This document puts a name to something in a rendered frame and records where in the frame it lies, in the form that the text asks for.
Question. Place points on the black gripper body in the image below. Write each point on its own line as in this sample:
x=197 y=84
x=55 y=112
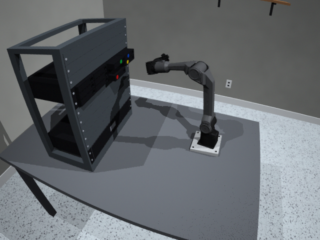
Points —
x=162 y=58

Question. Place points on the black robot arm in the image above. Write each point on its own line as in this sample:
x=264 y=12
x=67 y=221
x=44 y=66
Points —
x=200 y=73

